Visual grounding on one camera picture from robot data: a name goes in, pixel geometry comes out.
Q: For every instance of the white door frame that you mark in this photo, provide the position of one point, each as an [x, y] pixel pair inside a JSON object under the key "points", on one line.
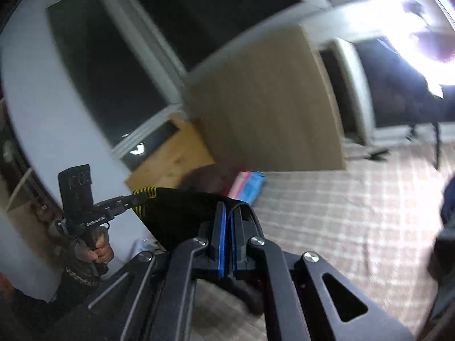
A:
{"points": [[359, 88]]}

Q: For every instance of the navy blue garment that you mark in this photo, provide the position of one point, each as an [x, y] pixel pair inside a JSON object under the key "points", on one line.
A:
{"points": [[448, 202]]}

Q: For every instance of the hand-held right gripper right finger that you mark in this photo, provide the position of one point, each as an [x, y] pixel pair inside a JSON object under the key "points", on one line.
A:
{"points": [[233, 245]]}

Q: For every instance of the checked bed sheet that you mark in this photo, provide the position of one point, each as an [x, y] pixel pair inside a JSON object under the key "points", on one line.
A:
{"points": [[337, 220]]}

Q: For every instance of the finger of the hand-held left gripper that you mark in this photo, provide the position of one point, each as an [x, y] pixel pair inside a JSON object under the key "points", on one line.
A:
{"points": [[124, 201]]}

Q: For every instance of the black chair legs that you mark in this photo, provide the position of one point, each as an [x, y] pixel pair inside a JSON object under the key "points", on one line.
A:
{"points": [[436, 142]]}

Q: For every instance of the person's left forearm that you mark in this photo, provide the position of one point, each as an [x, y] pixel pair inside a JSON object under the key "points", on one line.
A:
{"points": [[49, 302]]}

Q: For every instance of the white framed window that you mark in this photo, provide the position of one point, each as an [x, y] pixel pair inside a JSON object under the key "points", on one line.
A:
{"points": [[103, 64]]}

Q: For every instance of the red folded garment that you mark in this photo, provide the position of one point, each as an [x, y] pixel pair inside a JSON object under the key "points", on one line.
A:
{"points": [[213, 181]]}

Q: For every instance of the black cloth with yellow stripes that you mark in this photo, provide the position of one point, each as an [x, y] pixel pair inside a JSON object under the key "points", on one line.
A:
{"points": [[177, 216]]}

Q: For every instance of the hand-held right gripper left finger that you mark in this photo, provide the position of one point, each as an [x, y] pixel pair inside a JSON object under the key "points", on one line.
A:
{"points": [[222, 245]]}

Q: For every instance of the wooden cabinet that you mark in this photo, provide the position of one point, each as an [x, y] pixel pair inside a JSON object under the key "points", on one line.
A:
{"points": [[170, 163]]}

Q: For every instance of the bright lamp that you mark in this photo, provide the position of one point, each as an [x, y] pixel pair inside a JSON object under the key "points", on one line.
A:
{"points": [[408, 14]]}

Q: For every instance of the blue folded garment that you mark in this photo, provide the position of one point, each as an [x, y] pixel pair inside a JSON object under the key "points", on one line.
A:
{"points": [[256, 184]]}

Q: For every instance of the person's left hand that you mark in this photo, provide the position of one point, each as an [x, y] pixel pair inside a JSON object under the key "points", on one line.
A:
{"points": [[103, 252]]}

